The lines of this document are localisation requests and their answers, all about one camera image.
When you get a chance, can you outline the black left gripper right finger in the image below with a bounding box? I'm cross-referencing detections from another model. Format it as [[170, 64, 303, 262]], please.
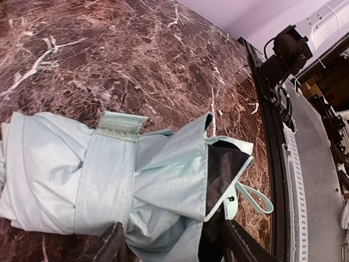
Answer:
[[223, 220, 279, 262]]

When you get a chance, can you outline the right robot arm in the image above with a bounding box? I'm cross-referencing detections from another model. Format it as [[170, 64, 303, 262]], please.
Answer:
[[260, 1, 348, 88]]

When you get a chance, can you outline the grey slotted cable duct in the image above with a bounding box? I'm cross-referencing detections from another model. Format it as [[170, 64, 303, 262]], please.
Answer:
[[283, 124, 309, 262]]

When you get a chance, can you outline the black curved front rail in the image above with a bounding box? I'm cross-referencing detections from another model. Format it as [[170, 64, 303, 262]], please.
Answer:
[[238, 37, 291, 261]]

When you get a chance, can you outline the mint green folding umbrella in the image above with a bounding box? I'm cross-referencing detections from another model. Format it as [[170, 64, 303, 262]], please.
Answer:
[[1, 111, 274, 261]]

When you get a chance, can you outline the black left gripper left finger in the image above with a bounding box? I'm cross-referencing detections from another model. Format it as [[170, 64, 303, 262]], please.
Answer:
[[92, 222, 125, 261]]

